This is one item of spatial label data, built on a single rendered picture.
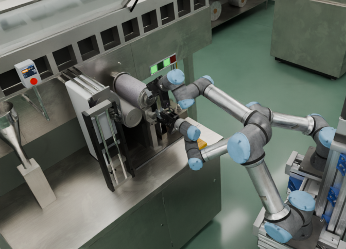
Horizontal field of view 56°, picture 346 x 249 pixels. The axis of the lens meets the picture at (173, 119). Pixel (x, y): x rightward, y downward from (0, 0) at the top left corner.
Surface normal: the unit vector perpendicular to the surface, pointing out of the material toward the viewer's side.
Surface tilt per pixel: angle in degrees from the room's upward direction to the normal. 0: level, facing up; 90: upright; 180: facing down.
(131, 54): 90
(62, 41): 90
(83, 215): 0
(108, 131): 90
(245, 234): 0
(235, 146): 83
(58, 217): 0
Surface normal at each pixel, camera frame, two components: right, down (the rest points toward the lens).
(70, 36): 0.67, 0.40
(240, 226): -0.11, -0.78
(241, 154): -0.80, 0.36
